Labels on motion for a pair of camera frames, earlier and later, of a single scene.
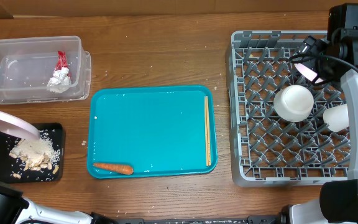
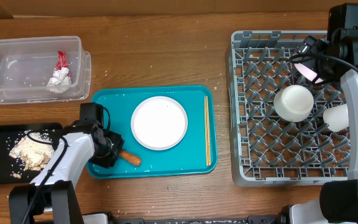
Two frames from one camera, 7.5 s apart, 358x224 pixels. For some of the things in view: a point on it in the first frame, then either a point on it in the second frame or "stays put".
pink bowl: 307,72 stays put
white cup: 337,117 stays put
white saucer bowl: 293,103 stays put
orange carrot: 116,168 -> 130,158
